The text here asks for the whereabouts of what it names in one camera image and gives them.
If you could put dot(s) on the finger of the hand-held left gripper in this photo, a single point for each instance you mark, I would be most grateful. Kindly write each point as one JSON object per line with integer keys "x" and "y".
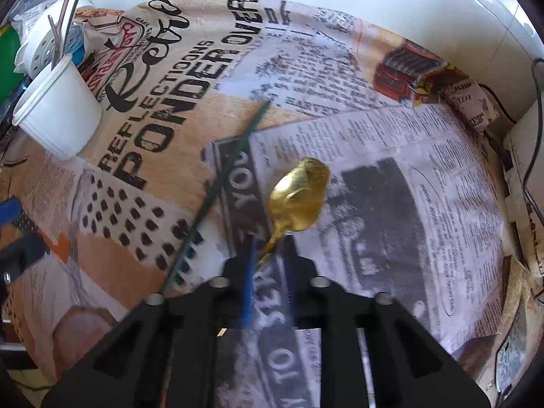
{"x": 10, "y": 212}

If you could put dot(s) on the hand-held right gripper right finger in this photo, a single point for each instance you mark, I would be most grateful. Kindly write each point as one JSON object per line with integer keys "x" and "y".
{"x": 289, "y": 272}

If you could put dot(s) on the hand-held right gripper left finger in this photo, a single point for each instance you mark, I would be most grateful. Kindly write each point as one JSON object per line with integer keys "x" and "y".
{"x": 248, "y": 280}

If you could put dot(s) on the gold spoon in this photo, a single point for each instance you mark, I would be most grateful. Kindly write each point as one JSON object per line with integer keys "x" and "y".
{"x": 299, "y": 195}

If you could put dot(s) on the dark green chopstick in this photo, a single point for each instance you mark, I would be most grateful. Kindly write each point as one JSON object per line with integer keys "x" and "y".
{"x": 212, "y": 197}

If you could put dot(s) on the white cup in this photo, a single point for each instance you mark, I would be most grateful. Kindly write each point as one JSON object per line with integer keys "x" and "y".
{"x": 59, "y": 110}

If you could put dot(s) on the green bottle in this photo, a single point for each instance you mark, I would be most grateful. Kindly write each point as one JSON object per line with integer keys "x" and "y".
{"x": 8, "y": 63}

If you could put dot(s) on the white perforated utensil holder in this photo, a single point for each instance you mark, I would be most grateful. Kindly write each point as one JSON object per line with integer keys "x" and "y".
{"x": 40, "y": 51}

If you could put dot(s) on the printed newspaper tablecloth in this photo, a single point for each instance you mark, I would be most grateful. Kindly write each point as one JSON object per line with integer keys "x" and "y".
{"x": 382, "y": 136}

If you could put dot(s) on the blue packet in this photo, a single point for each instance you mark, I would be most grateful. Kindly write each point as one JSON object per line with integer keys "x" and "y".
{"x": 78, "y": 46}

